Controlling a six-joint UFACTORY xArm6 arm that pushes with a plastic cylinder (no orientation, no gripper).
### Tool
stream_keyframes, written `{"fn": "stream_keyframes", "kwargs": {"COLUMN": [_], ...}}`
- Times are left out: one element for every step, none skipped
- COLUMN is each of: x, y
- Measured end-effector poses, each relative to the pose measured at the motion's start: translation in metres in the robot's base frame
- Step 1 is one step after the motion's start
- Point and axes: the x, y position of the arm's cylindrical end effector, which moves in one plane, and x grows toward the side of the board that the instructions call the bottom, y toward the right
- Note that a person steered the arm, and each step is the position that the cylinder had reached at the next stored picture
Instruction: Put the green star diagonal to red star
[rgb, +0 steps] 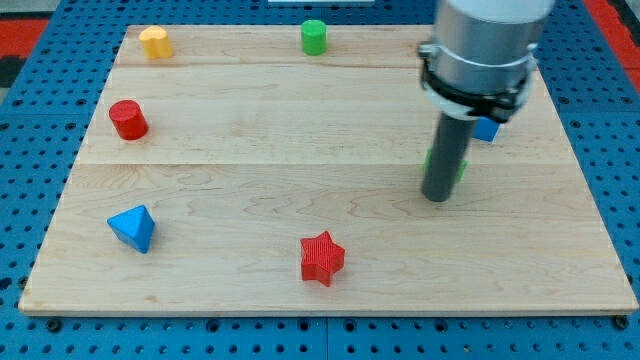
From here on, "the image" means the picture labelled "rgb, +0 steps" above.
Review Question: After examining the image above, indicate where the green star block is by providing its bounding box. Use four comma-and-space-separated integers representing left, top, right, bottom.
423, 148, 468, 184

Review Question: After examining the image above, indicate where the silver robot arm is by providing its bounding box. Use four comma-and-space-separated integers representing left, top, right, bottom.
418, 0, 555, 124

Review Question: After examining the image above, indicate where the red star block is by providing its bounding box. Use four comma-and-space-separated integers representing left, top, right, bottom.
300, 231, 346, 287

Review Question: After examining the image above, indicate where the wooden board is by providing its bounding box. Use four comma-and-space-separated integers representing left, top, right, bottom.
19, 25, 638, 317

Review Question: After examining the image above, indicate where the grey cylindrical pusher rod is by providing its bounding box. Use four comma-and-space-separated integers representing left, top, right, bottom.
421, 113, 477, 202

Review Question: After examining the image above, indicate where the green cylinder block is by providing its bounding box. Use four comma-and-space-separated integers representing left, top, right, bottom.
300, 19, 327, 56

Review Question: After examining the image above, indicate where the blue cube block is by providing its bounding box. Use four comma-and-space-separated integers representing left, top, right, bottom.
472, 117, 500, 143

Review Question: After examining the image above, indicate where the blue triangular prism block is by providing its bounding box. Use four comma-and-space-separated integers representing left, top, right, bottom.
107, 205, 155, 254

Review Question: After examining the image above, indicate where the red cylinder block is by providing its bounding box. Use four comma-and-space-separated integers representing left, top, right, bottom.
108, 100, 149, 140

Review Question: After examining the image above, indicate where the yellow heart block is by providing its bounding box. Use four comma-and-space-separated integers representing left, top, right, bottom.
138, 25, 174, 59

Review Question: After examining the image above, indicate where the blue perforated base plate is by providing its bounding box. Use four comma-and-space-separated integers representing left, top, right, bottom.
1, 0, 639, 359

